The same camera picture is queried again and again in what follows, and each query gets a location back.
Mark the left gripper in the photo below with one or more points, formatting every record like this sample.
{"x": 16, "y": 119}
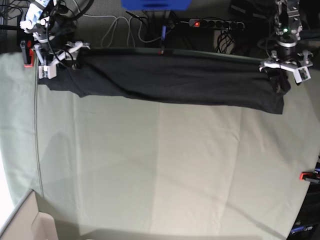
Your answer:
{"x": 288, "y": 59}

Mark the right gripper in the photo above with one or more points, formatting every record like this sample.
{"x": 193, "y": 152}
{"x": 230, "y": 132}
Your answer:
{"x": 67, "y": 55}

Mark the black t-shirt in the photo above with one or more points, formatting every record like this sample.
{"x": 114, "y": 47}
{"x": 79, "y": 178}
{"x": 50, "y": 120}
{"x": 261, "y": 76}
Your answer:
{"x": 176, "y": 77}

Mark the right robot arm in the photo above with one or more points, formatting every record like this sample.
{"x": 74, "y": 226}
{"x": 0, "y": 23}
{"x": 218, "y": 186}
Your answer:
{"x": 38, "y": 15}

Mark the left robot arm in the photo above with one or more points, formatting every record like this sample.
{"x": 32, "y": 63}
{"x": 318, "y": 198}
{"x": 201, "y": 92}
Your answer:
{"x": 287, "y": 24}

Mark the black round bag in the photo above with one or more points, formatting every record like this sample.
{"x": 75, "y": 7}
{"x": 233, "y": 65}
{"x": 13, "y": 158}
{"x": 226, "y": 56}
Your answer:
{"x": 61, "y": 30}

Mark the left red black clamp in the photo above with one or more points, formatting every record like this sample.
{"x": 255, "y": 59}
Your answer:
{"x": 27, "y": 53}

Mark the red black clamp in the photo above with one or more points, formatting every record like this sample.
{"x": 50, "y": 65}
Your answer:
{"x": 312, "y": 177}
{"x": 160, "y": 52}
{"x": 27, "y": 53}

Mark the blue box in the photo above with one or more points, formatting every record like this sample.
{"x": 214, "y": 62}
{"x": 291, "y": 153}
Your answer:
{"x": 179, "y": 5}

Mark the middle red black clamp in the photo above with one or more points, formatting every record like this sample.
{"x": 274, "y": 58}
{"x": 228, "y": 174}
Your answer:
{"x": 160, "y": 52}

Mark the black power strip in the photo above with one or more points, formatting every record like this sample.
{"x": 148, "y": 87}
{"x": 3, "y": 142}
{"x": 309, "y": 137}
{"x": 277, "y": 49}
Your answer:
{"x": 216, "y": 24}

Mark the right red black clamp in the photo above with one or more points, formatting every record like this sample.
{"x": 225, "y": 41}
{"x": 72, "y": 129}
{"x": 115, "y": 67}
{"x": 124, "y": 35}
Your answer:
{"x": 312, "y": 177}

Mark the black equipment box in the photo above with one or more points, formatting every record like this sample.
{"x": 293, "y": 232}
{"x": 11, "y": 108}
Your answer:
{"x": 307, "y": 223}

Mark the cardboard box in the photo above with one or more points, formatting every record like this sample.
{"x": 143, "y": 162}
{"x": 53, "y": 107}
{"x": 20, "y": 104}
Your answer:
{"x": 26, "y": 222}

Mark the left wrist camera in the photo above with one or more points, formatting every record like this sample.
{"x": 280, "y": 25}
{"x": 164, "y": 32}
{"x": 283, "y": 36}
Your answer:
{"x": 301, "y": 74}

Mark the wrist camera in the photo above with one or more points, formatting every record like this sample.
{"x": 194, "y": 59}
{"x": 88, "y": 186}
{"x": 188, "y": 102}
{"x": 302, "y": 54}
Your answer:
{"x": 47, "y": 71}
{"x": 301, "y": 74}

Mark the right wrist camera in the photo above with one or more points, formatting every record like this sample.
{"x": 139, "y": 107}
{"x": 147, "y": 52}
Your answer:
{"x": 47, "y": 71}

